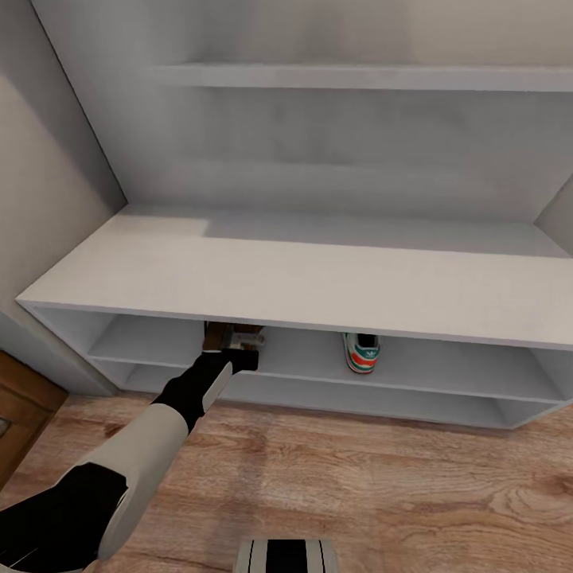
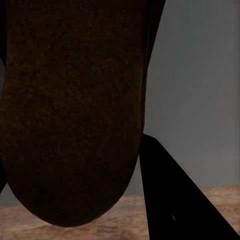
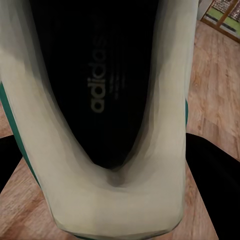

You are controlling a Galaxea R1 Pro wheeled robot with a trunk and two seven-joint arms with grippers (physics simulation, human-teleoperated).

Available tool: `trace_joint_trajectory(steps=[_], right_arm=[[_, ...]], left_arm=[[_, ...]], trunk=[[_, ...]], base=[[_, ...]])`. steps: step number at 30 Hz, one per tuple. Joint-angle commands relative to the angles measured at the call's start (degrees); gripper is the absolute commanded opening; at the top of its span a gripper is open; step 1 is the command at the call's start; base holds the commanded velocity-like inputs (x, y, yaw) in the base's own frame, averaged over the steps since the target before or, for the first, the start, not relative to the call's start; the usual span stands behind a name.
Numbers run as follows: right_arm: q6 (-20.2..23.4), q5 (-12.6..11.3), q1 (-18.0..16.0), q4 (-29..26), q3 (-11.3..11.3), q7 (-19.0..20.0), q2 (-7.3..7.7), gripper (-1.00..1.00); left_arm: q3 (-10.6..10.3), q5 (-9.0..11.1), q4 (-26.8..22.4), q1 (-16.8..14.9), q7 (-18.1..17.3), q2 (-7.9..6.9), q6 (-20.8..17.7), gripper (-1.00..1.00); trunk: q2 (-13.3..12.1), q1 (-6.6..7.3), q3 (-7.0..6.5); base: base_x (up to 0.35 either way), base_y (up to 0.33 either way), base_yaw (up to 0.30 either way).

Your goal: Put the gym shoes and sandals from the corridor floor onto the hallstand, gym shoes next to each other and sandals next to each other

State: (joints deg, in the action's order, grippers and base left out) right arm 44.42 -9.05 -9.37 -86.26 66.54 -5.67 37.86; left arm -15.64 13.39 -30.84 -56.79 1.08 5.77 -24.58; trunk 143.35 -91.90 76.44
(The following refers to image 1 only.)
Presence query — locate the gym shoe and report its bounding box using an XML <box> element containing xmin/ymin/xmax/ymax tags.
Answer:
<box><xmin>342</xmin><ymin>333</ymin><xmax>380</xmax><ymax>374</ymax></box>

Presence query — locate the sandal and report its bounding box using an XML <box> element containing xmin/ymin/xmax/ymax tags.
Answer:
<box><xmin>232</xmin><ymin>323</ymin><xmax>265</xmax><ymax>351</ymax></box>
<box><xmin>202</xmin><ymin>321</ymin><xmax>234</xmax><ymax>351</ymax></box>

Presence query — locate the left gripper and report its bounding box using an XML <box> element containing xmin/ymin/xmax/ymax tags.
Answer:
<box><xmin>229</xmin><ymin>348</ymin><xmax>259</xmax><ymax>373</ymax></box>

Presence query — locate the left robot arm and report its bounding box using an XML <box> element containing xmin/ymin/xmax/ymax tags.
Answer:
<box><xmin>0</xmin><ymin>332</ymin><xmax>265</xmax><ymax>573</ymax></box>

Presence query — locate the robot trunk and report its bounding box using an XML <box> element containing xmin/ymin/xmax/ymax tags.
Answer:
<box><xmin>232</xmin><ymin>540</ymin><xmax>341</xmax><ymax>573</ymax></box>

